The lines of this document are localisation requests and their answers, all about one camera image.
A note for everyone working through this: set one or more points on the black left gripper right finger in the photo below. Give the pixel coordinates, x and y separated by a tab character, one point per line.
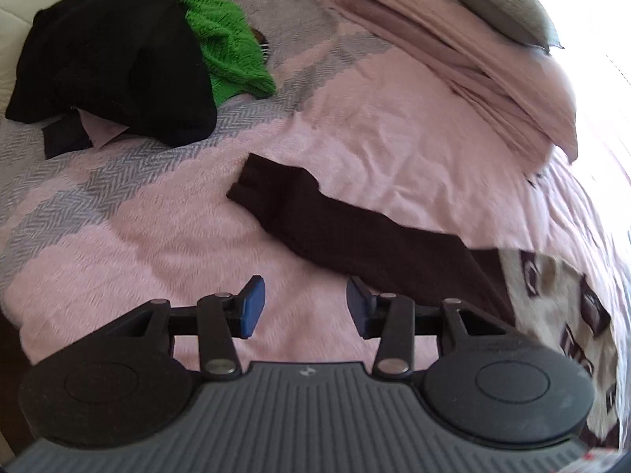
478	377

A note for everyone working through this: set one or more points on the green knit sweater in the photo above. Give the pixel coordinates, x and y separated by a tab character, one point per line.
231	52

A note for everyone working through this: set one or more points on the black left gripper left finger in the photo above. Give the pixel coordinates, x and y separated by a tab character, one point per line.
134	376

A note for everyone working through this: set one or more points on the pink pillow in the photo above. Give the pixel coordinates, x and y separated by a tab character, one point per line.
520	91

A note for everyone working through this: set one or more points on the black garment pile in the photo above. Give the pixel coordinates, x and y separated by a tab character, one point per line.
135	63

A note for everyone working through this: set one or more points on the pink bedspread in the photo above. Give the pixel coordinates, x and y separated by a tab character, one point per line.
86	237

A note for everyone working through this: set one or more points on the maroon and beige knit sweater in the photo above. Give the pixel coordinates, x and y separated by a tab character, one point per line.
540	295

